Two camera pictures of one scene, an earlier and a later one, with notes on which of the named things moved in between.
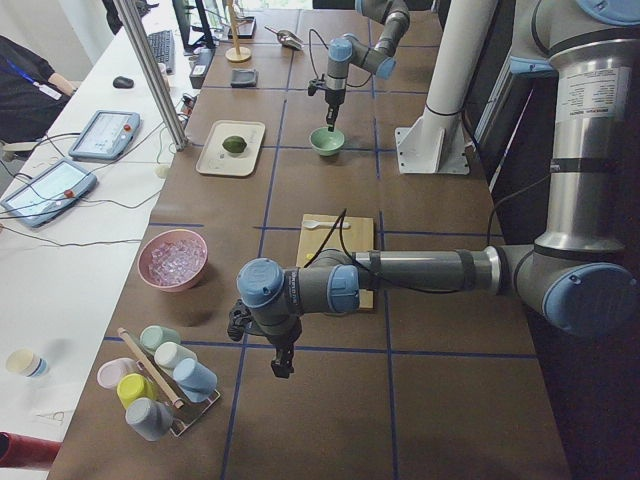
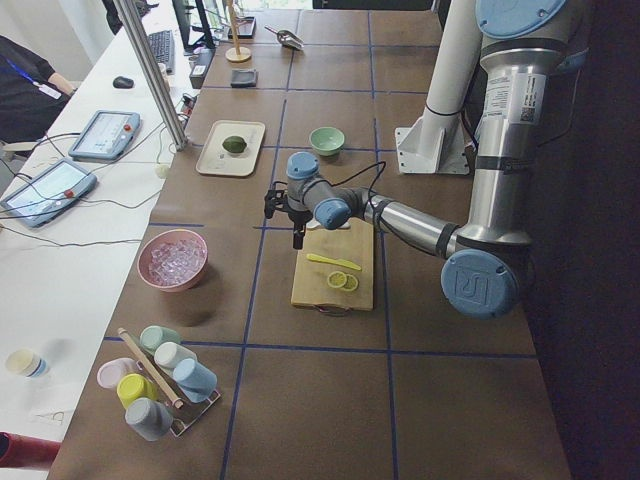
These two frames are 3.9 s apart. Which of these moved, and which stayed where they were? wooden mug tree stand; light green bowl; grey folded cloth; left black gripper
Moved: left black gripper
Stayed: wooden mug tree stand; light green bowl; grey folded cloth
